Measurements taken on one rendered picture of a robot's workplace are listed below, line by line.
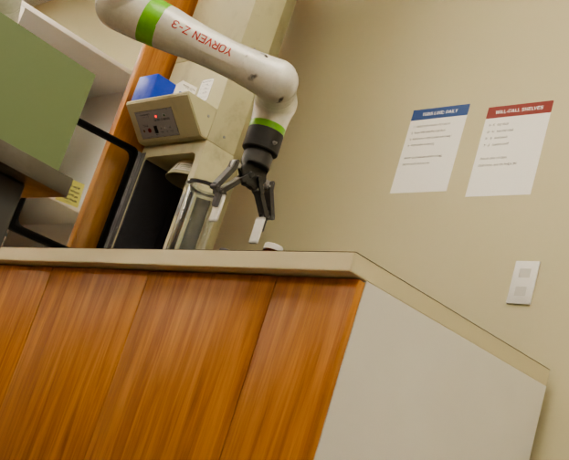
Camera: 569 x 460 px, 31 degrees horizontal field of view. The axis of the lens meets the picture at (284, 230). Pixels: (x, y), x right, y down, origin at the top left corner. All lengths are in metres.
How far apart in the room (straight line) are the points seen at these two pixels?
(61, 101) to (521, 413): 1.20
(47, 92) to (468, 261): 1.20
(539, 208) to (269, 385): 0.98
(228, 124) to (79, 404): 1.02
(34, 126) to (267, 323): 0.61
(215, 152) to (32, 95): 1.03
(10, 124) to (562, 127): 1.42
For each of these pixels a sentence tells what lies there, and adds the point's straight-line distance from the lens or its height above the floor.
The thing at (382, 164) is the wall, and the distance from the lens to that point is 3.12.
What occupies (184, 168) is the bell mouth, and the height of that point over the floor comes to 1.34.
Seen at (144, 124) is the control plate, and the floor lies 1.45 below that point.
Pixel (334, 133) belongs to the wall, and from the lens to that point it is 3.33.
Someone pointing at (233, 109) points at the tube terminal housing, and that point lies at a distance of 3.11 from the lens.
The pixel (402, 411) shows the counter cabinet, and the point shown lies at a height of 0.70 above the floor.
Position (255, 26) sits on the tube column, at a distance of 3.21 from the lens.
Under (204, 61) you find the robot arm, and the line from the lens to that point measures 2.51.
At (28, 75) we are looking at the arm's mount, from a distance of 2.13.
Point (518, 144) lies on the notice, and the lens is 2.83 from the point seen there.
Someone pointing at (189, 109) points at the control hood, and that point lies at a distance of 3.03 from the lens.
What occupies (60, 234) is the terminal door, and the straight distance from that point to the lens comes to 3.13.
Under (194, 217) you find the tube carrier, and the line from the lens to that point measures 2.55.
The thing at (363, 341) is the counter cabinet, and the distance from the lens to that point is 1.97.
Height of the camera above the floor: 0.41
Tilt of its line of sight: 16 degrees up
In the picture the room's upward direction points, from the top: 18 degrees clockwise
